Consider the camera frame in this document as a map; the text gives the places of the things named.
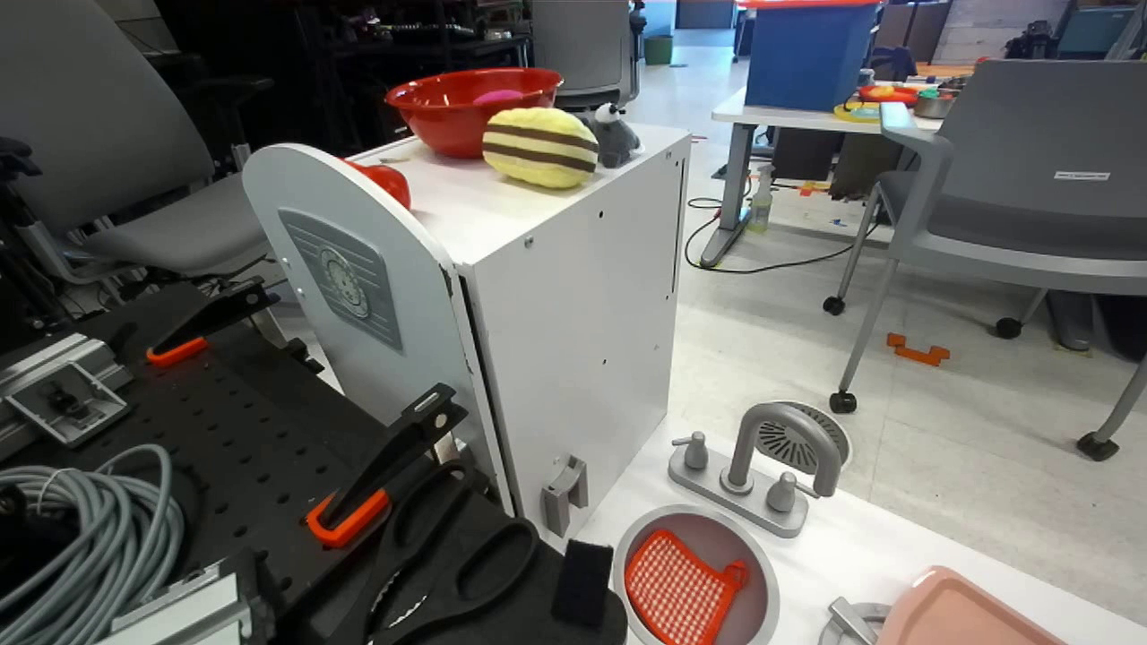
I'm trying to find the black floor cable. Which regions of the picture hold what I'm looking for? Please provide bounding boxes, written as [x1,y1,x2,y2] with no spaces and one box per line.
[681,194,865,281]

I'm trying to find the orange toy strainer basket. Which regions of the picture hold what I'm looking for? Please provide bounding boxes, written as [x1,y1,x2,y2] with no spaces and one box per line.
[619,526,753,645]

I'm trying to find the grey plush mouse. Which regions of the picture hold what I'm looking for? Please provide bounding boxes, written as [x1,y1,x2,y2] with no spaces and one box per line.
[580,103,644,173]

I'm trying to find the black scissors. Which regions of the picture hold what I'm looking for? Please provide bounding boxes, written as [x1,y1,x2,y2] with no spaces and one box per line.
[354,471,546,645]

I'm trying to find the blue storage bin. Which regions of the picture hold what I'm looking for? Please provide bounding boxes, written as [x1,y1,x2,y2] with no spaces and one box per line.
[741,0,886,114]

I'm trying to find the pink plush radish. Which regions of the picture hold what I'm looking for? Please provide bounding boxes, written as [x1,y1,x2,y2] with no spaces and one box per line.
[470,83,532,107]

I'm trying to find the black rectangular block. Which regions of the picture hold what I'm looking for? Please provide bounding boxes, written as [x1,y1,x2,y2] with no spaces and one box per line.
[550,537,617,636]

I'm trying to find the red toy pepper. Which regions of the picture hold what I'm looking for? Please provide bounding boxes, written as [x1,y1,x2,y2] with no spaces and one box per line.
[350,158,415,213]

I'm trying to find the white toy sink counter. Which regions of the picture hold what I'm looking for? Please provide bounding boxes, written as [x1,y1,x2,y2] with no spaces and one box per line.
[570,410,1147,645]

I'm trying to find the black clamp orange handle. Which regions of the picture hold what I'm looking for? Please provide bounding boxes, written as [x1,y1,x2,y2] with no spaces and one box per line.
[145,278,282,374]
[301,382,470,551]

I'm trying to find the small orange floor tape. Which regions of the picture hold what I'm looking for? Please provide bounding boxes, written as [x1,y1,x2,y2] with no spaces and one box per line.
[881,331,958,368]

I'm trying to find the aluminium extrusion bar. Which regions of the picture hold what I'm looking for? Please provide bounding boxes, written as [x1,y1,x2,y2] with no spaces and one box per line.
[102,555,259,645]
[0,331,111,399]

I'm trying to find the grey cable coil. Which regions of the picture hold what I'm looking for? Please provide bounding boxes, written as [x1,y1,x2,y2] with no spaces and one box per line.
[0,440,190,645]

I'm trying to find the grey toy faucet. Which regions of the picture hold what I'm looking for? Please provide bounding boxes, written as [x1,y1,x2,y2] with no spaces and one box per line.
[663,399,852,540]

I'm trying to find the grey mounting plate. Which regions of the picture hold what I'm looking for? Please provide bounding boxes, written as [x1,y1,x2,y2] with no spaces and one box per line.
[0,355,134,452]

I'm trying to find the grey office chair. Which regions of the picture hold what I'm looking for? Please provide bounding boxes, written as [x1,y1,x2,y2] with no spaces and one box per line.
[0,0,279,284]
[821,58,1147,463]

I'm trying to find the red plastic bowl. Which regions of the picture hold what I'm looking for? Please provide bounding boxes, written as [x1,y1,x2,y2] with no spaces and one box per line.
[384,65,567,161]

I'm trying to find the white toy kitchen cabinet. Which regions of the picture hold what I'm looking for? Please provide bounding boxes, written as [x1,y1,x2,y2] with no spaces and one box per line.
[239,120,698,555]

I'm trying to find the pink toy tray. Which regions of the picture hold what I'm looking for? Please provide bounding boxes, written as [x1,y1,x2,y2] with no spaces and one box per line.
[875,564,1071,645]

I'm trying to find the computer monitor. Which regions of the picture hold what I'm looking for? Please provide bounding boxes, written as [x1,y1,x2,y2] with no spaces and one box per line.
[1055,5,1140,61]

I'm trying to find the yellow striped plush sponge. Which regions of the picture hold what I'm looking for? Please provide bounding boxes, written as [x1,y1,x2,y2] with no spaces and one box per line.
[482,103,602,194]

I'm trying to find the white desk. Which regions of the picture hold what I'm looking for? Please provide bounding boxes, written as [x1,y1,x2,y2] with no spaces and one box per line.
[696,87,960,272]

